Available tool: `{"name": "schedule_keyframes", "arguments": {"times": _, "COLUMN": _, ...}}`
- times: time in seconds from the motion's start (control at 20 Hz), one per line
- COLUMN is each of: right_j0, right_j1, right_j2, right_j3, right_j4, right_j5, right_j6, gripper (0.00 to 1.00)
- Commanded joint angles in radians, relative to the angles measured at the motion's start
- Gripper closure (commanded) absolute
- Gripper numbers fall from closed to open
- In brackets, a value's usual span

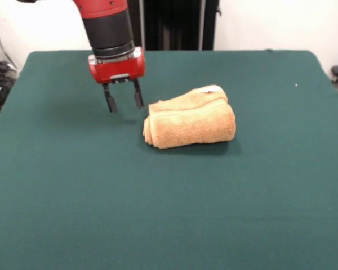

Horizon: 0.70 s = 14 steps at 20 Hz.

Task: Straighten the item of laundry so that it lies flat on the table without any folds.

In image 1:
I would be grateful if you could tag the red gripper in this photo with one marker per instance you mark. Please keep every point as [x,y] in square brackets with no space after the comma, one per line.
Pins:
[118,69]

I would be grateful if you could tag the tan terry towel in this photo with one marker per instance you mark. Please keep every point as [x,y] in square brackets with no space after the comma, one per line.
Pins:
[191,123]

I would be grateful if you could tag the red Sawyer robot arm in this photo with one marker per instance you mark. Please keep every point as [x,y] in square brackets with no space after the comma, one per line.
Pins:
[107,28]

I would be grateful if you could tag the dark green table cloth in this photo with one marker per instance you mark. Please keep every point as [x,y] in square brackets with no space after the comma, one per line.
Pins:
[73,182]

